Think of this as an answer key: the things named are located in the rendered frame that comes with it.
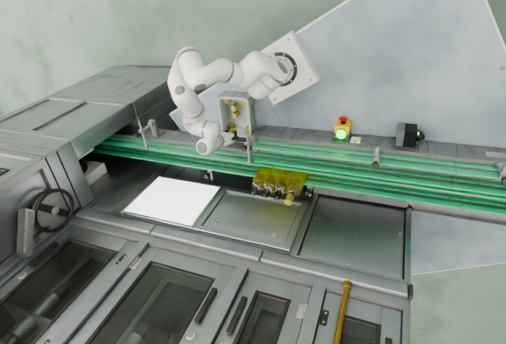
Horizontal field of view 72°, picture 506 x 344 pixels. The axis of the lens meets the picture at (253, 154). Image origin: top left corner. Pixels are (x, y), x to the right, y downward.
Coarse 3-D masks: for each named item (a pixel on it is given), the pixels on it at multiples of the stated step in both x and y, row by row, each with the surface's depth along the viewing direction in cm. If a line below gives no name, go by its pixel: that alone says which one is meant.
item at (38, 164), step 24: (0, 144) 176; (24, 144) 174; (48, 144) 172; (0, 168) 158; (24, 168) 153; (48, 168) 164; (72, 168) 177; (0, 192) 144; (24, 192) 156; (72, 192) 178; (0, 216) 148; (72, 216) 180; (0, 240) 149; (0, 264) 150
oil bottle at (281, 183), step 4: (284, 172) 167; (288, 172) 167; (292, 172) 167; (280, 176) 165; (284, 176) 164; (288, 176) 164; (280, 180) 162; (284, 180) 162; (288, 180) 162; (276, 184) 160; (280, 184) 159; (284, 184) 159; (276, 188) 160; (280, 188) 159; (284, 188) 159; (284, 192) 160
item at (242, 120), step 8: (224, 96) 175; (224, 104) 183; (232, 104) 184; (240, 104) 182; (248, 104) 172; (224, 112) 184; (232, 112) 186; (240, 112) 184; (248, 112) 174; (224, 120) 186; (232, 120) 189; (240, 120) 187; (248, 120) 176; (224, 128) 187; (240, 128) 189; (248, 128) 179; (240, 136) 184; (248, 136) 182
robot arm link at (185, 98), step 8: (184, 48) 119; (192, 48) 119; (176, 56) 121; (176, 64) 123; (176, 72) 125; (168, 80) 127; (176, 80) 125; (176, 88) 123; (184, 88) 123; (176, 96) 123; (184, 96) 122; (192, 96) 124; (176, 104) 125; (184, 104) 124; (192, 104) 126; (200, 104) 131; (184, 112) 129; (192, 112) 129; (200, 112) 132
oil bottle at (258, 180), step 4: (260, 168) 173; (264, 168) 172; (268, 168) 172; (260, 172) 169; (264, 172) 169; (268, 172) 170; (256, 176) 167; (260, 176) 166; (264, 176) 166; (252, 180) 165; (256, 180) 164; (260, 180) 164; (252, 184) 164; (256, 184) 163; (260, 184) 163; (260, 188) 164
